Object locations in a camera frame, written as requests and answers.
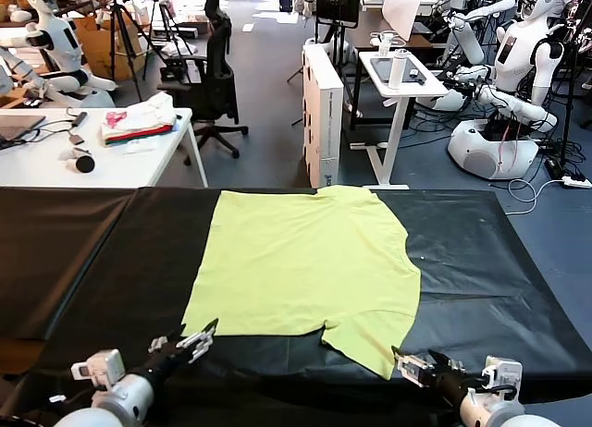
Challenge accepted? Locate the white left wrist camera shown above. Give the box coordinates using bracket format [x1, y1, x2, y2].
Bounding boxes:
[70, 348, 127, 383]

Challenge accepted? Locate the dark tablet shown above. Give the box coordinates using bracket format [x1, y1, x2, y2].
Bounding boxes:
[369, 55, 427, 84]

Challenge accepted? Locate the brown desk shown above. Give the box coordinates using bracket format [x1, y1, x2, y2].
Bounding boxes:
[344, 8, 436, 52]

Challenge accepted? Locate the white water bottle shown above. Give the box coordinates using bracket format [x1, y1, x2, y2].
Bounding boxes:
[387, 47, 411, 90]

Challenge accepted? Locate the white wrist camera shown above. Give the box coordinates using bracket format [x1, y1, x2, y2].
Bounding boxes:
[70, 348, 127, 383]
[480, 355, 524, 392]

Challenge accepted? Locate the white humanoid robot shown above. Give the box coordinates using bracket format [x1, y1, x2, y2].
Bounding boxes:
[446, 0, 566, 181]
[0, 0, 117, 108]

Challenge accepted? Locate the tall white cardboard box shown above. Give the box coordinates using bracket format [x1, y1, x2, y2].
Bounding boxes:
[302, 43, 346, 189]

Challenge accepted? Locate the short black tripod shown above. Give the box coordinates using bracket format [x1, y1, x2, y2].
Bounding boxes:
[142, 0, 195, 81]

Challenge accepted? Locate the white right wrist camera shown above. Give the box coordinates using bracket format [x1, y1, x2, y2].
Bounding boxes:
[480, 355, 524, 392]

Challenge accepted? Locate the white office table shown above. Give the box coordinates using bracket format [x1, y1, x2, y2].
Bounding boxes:
[0, 106, 209, 189]

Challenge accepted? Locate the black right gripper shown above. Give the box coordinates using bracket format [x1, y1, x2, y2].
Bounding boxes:
[391, 346, 471, 408]

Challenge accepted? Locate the white humanoid robot right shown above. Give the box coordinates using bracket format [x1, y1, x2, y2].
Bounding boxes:
[446, 0, 566, 181]

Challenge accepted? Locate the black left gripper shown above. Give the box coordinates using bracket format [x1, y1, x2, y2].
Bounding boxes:
[133, 318, 220, 386]

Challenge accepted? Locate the yellow-green t-shirt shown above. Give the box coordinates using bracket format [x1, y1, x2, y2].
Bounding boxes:
[179, 185, 423, 381]

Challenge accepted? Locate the white humanoid robot left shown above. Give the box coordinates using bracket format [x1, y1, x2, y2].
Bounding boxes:
[0, 0, 117, 108]

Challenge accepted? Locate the small white standing desk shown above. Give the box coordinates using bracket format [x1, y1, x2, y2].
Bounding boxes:
[350, 51, 450, 190]

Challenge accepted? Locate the black tripod stand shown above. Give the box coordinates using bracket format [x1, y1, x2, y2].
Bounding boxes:
[286, 0, 366, 128]

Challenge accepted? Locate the large black table cover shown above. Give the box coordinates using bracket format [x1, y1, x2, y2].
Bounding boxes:
[18, 186, 592, 427]

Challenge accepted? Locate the black and white controller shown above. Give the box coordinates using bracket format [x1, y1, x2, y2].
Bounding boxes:
[58, 145, 97, 175]

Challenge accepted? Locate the matte black table cloth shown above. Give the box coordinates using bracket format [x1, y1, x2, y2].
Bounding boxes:
[0, 186, 140, 343]

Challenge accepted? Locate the white floor cable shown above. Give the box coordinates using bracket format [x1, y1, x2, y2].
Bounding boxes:
[506, 177, 565, 215]

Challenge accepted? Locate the brown cardboard box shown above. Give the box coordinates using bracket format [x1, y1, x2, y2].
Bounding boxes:
[73, 15, 149, 81]

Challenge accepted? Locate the white curved sheet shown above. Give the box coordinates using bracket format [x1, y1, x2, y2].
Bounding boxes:
[382, 0, 429, 43]

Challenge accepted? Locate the black office chair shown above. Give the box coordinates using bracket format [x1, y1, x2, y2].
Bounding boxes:
[156, 0, 250, 165]

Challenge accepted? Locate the black stand pole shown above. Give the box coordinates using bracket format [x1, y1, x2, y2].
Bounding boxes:
[557, 0, 585, 169]

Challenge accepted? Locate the tall black tripod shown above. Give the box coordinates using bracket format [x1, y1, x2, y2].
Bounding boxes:
[94, 0, 163, 103]

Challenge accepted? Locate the grey laptop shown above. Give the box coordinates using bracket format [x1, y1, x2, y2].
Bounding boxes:
[0, 115, 47, 145]

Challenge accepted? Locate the stack of folded clothes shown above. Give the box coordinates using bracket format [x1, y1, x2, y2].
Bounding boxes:
[100, 91, 179, 147]

